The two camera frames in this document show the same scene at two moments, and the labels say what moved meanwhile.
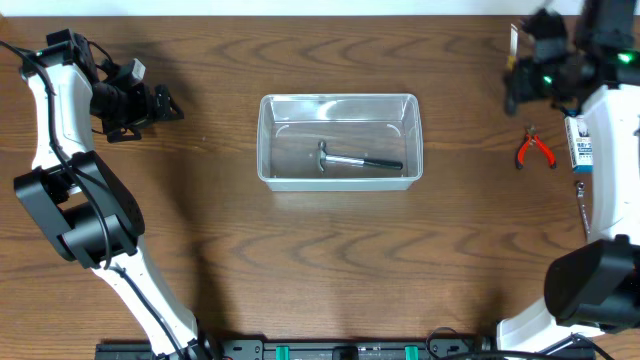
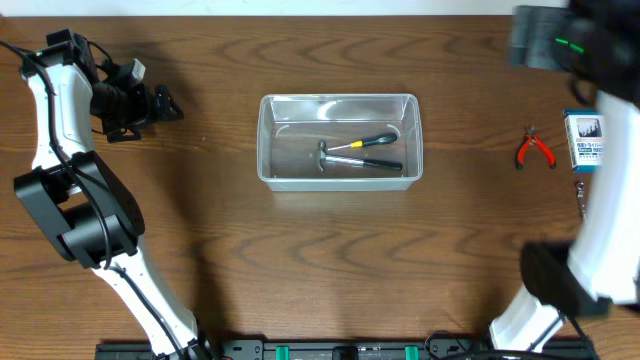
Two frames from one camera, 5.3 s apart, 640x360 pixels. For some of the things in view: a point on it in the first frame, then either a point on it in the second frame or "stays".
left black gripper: (148, 110) stays
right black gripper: (520, 80) to (530, 45)
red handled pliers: (532, 138) stays
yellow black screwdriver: (511, 70) to (372, 140)
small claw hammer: (323, 158) stays
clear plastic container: (340, 142) stays
